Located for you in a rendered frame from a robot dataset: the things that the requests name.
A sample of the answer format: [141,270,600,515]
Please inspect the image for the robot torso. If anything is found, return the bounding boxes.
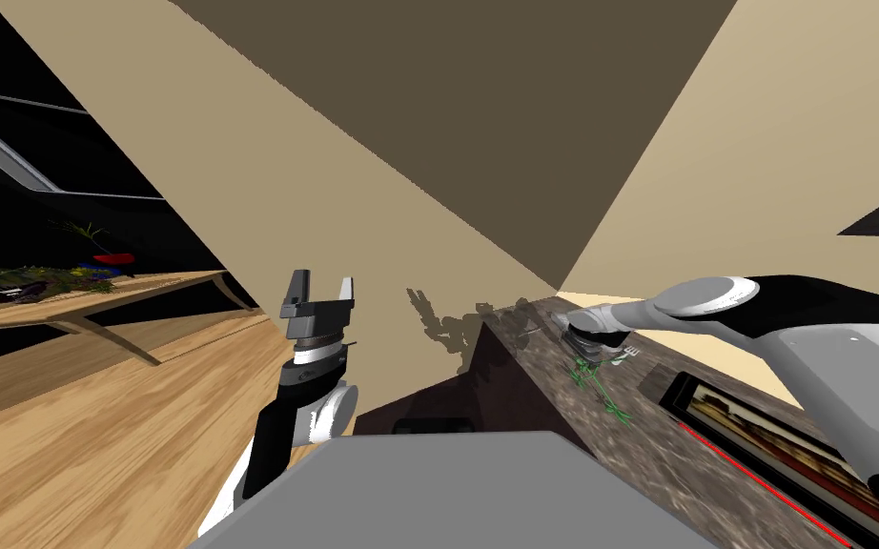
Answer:
[187,416,723,549]

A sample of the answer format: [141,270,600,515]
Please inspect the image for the dark window with grey frame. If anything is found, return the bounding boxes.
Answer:
[0,0,259,375]

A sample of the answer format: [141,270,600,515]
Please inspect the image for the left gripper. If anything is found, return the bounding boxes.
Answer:
[279,268,356,341]

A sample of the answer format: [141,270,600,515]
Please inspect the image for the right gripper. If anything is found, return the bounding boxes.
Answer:
[565,324,628,362]

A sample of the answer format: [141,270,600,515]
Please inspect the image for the dark marble-top table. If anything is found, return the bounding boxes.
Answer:
[353,295,856,549]

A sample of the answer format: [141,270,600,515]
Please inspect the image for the wooden table with plants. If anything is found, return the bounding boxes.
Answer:
[0,220,259,369]

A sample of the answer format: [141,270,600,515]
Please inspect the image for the green plant sprig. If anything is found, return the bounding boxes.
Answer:
[567,356,636,426]

